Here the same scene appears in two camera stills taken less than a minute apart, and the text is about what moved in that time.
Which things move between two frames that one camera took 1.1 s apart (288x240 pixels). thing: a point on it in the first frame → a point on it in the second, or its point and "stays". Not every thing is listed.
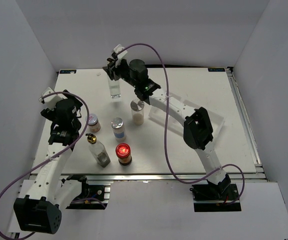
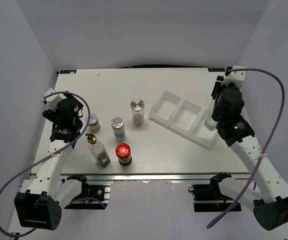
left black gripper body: [50, 114] stays
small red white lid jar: [94, 124] stays
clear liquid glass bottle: [115, 88] → [210, 124]
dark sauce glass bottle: [98, 151] stays
